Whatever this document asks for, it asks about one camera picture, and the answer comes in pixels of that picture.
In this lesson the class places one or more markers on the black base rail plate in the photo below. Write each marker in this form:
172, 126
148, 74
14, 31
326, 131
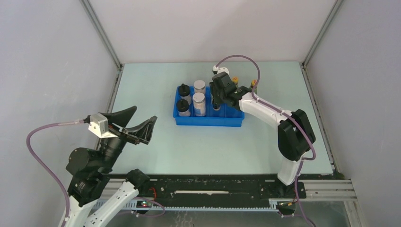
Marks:
220, 191

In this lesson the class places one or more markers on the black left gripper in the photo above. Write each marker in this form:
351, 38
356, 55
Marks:
142, 132

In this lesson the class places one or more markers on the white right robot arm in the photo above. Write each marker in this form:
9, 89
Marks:
295, 134

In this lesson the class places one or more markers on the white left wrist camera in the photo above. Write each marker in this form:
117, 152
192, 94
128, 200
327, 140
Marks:
98, 125

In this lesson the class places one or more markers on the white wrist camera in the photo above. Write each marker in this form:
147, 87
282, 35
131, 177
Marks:
98, 125
217, 70

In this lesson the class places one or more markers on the blue divided plastic bin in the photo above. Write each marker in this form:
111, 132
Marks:
225, 117

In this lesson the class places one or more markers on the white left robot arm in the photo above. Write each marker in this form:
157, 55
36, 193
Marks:
90, 169

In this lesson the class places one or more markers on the silver-lid blue-label jar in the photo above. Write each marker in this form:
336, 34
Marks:
199, 104
199, 86

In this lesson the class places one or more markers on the small black-cap spice jar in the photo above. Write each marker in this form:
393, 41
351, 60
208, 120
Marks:
216, 108

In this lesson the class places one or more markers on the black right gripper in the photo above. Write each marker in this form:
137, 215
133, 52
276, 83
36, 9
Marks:
215, 99

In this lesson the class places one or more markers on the red sauce bottle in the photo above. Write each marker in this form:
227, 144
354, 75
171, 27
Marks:
253, 86
235, 80

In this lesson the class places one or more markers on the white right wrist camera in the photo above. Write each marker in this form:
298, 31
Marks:
217, 70

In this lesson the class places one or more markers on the black-lid jar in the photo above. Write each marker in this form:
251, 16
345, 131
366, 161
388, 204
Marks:
184, 92
183, 108

